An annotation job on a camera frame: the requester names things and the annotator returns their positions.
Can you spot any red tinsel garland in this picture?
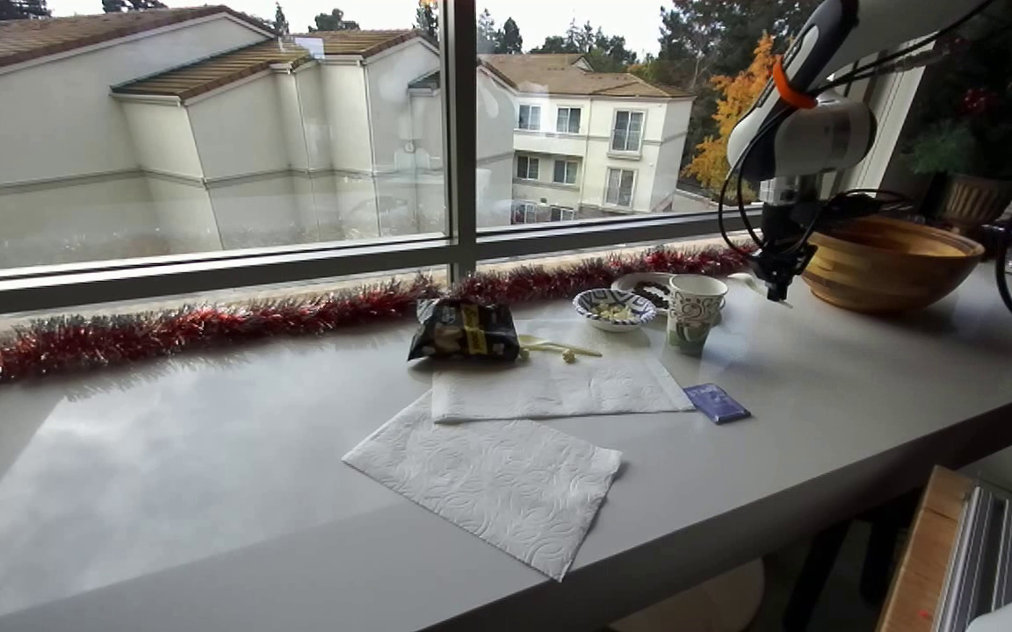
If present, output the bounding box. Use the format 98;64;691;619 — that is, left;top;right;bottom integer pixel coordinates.
0;236;768;390

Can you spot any patterned paper cup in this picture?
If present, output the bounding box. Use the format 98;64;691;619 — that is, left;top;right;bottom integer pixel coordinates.
665;269;734;363

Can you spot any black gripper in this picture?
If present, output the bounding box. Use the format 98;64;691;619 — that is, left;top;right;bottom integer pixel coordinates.
756;172;828;305

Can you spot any dark snack bag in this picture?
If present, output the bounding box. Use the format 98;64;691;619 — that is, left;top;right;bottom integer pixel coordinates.
403;291;526;367

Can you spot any white plastic fork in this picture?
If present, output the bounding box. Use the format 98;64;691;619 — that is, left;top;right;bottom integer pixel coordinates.
515;333;606;367

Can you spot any wooden crate with metal rack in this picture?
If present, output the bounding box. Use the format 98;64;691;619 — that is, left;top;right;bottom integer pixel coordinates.
876;462;1012;632

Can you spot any potted plant basket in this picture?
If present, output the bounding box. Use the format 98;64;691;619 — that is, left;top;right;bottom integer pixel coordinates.
898;108;1012;238

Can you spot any wooden bowl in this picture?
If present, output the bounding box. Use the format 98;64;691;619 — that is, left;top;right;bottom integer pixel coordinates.
791;211;987;317

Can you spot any blue flat packet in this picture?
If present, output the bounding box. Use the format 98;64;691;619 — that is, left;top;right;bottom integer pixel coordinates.
680;378;756;427

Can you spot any blue patterned small bowl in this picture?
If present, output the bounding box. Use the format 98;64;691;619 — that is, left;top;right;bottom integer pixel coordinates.
570;285;665;336

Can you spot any window frame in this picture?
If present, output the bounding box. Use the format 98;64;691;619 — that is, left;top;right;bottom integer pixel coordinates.
0;0;968;323

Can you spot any white paper napkin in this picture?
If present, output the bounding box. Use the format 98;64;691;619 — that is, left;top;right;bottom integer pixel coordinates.
424;352;700;427
336;390;629;586

